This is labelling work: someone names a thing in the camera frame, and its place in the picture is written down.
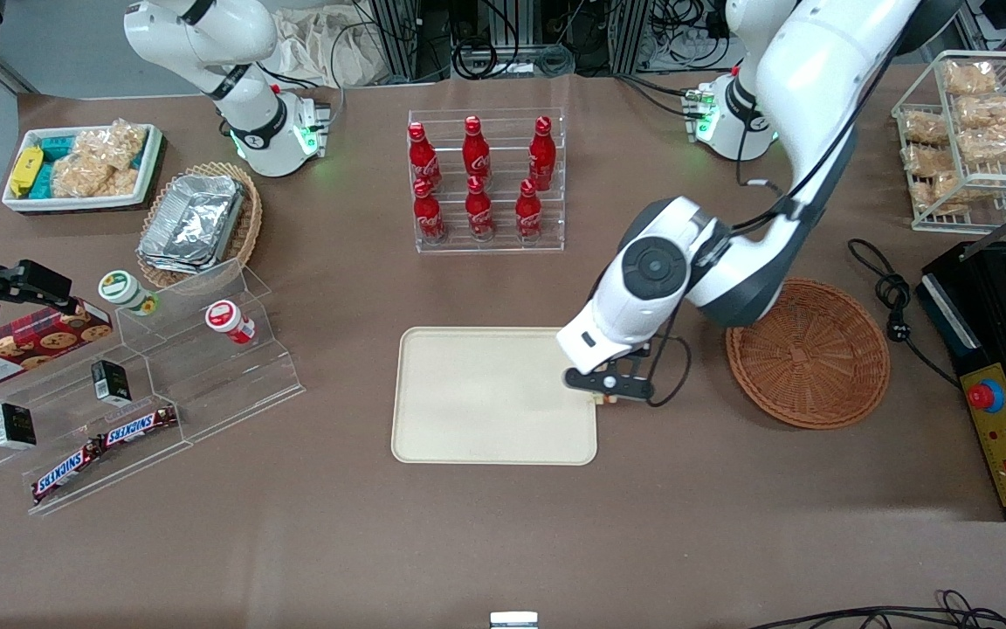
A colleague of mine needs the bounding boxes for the red cola bottle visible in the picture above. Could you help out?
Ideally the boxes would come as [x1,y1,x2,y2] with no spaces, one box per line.
[462,114,493,185]
[407,121,442,190]
[465,175,497,242]
[412,177,447,245]
[515,178,544,242]
[528,115,556,190]

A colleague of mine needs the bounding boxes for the teal snack packet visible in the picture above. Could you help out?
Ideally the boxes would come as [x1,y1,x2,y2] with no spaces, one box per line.
[31,135,78,198]

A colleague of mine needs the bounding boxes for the white rectangular snack bin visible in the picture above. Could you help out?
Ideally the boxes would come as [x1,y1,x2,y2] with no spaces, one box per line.
[1,123,165,214]

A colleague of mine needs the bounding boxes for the bagged rice crackers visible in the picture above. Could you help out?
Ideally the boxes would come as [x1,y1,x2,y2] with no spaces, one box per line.
[51,120,151,198]

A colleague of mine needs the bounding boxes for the green lid cup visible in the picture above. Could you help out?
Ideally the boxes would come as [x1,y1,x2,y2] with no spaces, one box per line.
[98,270,160,318]

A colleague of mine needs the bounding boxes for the oval wicker basket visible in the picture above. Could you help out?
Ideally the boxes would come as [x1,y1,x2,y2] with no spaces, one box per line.
[135,161,263,290]

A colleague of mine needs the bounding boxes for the yellow snack packet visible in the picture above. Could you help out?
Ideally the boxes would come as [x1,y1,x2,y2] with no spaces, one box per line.
[9,146,45,198]

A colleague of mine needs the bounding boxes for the round brown wicker basket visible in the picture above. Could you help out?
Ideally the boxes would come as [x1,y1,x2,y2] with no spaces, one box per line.
[725,278,892,431]

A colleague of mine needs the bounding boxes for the clear acrylic stepped display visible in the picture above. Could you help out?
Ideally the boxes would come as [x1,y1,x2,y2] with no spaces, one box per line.
[0,257,307,517]

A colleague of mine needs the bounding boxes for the red lid cup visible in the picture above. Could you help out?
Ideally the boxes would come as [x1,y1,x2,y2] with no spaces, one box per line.
[204,299,257,345]

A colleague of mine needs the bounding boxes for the stacked foil containers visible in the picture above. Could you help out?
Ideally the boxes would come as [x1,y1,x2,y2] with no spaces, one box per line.
[137,174,247,274]

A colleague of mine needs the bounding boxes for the bagged fried snack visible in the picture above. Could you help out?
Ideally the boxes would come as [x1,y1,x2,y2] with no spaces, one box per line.
[960,122,1006,164]
[915,166,974,213]
[902,108,951,146]
[941,60,1003,98]
[955,93,1006,132]

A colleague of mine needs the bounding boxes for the coiled background cables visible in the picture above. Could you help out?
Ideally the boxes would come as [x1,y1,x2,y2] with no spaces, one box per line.
[451,31,575,81]

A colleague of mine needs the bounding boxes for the red cookie box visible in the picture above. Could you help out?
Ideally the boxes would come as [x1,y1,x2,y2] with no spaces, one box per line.
[0,299,114,394]

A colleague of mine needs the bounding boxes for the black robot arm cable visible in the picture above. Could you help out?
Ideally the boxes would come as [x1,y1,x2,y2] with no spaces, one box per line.
[646,114,860,410]

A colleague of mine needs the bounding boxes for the clear acrylic bottle rack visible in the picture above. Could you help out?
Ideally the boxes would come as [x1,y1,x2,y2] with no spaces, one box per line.
[407,107,566,255]

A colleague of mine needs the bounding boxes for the beige rectangular tray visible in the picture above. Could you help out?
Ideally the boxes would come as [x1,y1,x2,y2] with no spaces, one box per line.
[390,326,599,467]

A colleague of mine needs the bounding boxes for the black appliance with yellow panel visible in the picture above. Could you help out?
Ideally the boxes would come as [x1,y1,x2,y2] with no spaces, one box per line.
[915,238,1006,522]

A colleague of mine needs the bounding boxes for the beige cloth bag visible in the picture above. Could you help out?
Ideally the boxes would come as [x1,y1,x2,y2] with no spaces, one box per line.
[271,3,392,89]

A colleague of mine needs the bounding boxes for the aluminium frame post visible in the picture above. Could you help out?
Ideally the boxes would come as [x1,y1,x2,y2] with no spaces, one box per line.
[367,0,453,85]
[610,0,654,76]

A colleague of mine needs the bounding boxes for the black floor cables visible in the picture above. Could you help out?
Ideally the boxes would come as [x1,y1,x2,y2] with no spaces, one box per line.
[746,589,1006,629]

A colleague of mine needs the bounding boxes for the small black box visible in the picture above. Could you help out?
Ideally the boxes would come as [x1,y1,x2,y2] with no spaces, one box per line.
[90,359,132,408]
[0,401,38,451]

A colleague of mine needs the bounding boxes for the black power cable with plug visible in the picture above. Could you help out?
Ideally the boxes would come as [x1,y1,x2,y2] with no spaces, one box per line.
[847,237,963,391]

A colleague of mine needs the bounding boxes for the snickers bar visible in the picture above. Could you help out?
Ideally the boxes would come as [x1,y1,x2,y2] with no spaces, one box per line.
[99,404,180,449]
[31,439,107,506]

